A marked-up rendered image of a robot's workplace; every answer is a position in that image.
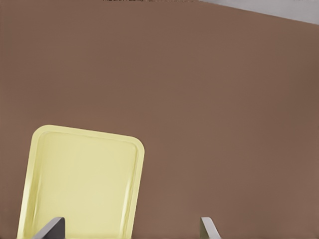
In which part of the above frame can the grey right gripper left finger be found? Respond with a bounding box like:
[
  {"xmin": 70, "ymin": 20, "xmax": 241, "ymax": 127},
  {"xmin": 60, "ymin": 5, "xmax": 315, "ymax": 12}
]
[{"xmin": 34, "ymin": 217, "xmax": 66, "ymax": 239}]

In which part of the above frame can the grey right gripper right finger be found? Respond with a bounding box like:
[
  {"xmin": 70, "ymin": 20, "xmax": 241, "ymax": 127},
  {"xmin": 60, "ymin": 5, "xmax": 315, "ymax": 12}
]
[{"xmin": 199, "ymin": 217, "xmax": 222, "ymax": 239}]

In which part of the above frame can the pale yellow rectangular tray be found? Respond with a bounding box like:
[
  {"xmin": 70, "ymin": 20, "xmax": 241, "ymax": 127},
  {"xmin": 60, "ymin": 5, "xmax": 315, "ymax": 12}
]
[{"xmin": 16, "ymin": 124, "xmax": 146, "ymax": 239}]

